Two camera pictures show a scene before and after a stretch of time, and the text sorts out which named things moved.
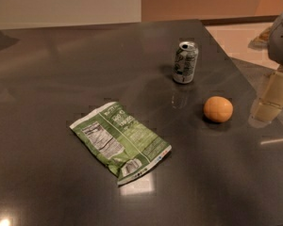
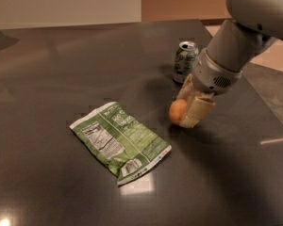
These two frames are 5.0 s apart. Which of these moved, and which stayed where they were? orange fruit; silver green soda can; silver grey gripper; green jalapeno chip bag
Moved: silver grey gripper; orange fruit
Stayed: green jalapeno chip bag; silver green soda can
